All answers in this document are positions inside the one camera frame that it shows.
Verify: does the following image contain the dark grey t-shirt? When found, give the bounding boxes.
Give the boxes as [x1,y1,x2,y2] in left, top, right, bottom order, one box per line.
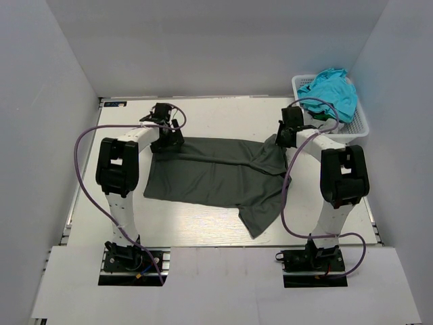
[143,135,288,238]

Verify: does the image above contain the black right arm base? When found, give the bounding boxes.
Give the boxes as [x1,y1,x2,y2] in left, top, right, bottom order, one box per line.
[275,240,348,288]

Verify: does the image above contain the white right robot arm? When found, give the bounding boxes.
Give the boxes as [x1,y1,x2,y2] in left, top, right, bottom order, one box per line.
[275,121,369,270]

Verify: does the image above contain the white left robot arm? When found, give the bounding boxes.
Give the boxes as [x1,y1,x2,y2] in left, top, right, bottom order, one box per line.
[95,116,184,270]

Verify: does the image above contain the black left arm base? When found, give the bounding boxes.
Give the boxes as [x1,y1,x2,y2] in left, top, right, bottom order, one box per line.
[98,248,162,287]

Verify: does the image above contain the light grey garment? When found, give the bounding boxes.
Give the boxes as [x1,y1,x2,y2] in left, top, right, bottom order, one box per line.
[303,110,344,134]

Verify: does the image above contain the green garment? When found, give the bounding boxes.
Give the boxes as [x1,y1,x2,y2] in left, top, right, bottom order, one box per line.
[312,114,332,121]

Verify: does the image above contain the cyan t-shirt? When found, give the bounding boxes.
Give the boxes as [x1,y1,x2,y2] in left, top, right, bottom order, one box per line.
[296,68,358,124]

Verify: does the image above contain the blue table label sticker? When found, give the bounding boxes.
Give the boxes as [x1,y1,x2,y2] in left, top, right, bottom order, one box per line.
[104,101,127,108]

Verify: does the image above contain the white plastic laundry basket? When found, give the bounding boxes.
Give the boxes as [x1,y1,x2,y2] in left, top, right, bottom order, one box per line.
[292,74,369,144]

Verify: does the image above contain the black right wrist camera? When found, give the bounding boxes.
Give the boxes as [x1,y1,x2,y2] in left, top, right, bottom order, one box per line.
[281,106,304,128]

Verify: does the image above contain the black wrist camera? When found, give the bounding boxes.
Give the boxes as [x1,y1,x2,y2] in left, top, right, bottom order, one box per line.
[150,103,173,125]
[281,106,304,128]

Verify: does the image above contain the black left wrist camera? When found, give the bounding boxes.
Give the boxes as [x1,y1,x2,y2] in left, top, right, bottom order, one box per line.
[150,103,173,125]

